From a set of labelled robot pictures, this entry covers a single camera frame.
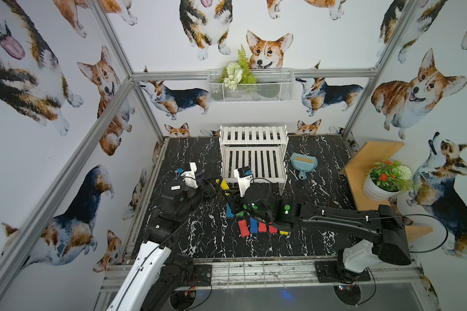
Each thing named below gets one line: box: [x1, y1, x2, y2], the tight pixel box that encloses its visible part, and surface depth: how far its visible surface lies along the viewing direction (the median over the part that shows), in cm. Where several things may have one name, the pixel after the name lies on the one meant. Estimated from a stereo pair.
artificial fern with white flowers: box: [216, 44, 257, 91], surface depth 82 cm
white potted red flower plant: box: [362, 157, 414, 202], surface depth 78 cm
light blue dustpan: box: [289, 152, 318, 181], surface depth 110 cm
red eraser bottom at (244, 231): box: [238, 219, 250, 237], surface depth 86 cm
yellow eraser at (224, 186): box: [219, 178, 230, 197], surface depth 70 cm
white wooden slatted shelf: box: [219, 124, 290, 197], surface depth 90 cm
